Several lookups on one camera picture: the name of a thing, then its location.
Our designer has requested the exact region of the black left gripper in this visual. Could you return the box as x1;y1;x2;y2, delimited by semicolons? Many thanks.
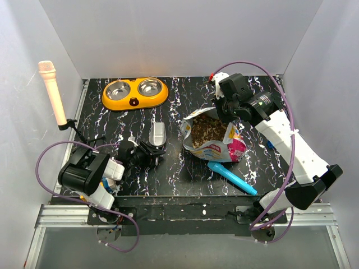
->
128;142;165;168

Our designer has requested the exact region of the metal food scoop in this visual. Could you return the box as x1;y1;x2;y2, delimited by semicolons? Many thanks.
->
149;122;167;147

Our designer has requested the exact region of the pet food bag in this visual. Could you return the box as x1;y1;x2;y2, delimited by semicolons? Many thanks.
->
180;107;246;163

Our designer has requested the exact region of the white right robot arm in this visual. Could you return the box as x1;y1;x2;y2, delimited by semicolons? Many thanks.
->
210;72;343;223

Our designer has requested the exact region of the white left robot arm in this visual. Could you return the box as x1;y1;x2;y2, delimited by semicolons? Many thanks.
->
58;141;165;224

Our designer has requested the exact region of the orange double pet bowl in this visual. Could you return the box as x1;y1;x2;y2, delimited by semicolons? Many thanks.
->
102;77;169;112

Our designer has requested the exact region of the blue white toy brick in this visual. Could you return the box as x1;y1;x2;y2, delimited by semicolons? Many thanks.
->
102;177;120;195

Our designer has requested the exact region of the blue white toy block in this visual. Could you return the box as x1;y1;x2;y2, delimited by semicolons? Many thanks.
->
267;141;274;149

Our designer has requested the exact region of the blue toy microphone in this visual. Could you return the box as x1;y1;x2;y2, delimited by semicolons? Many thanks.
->
207;161;257;196

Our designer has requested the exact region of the black microphone stand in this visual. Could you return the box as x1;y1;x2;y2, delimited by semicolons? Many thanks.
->
58;119;90;146

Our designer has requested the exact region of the pink toy microphone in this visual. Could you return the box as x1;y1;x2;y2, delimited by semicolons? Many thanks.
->
38;61;67;130

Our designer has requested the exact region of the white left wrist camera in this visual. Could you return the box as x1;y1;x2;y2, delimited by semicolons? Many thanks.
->
128;136;137;145

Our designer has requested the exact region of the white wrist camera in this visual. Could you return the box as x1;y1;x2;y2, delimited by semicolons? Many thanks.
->
128;136;137;145
209;72;229;100

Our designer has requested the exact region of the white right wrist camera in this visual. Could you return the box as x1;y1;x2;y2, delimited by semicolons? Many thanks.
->
209;72;229;100

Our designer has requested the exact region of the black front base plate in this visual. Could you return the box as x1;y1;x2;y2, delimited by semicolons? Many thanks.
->
86;194;284;237

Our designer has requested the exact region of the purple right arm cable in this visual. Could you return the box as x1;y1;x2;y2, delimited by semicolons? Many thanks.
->
208;61;298;244

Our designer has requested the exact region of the aluminium front rail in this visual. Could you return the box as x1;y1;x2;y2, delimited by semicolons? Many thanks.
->
23;204;99;269

